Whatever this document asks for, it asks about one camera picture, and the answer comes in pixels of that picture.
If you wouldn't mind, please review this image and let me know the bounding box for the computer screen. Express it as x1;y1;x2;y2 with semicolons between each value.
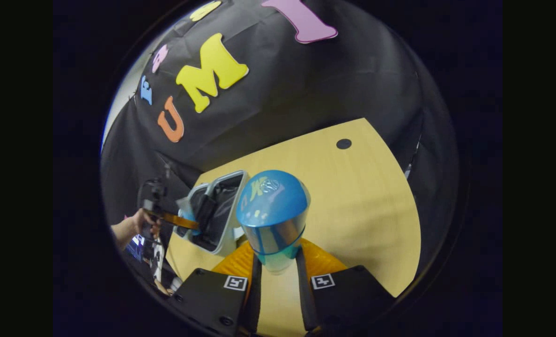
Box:
125;235;146;263

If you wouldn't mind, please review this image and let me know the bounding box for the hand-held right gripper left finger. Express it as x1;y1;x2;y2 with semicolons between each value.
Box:
168;239;263;337

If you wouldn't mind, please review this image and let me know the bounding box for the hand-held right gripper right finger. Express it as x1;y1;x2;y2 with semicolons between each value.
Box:
295;237;396;335

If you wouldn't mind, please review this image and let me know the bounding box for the person's light clothing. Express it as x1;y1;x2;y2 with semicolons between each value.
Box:
148;236;183;295

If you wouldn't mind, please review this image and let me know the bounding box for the light blue suitcase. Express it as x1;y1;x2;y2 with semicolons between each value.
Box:
175;170;251;257

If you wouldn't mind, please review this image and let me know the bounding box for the blue cap clear bottle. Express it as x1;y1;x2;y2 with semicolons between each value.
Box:
236;169;311;275

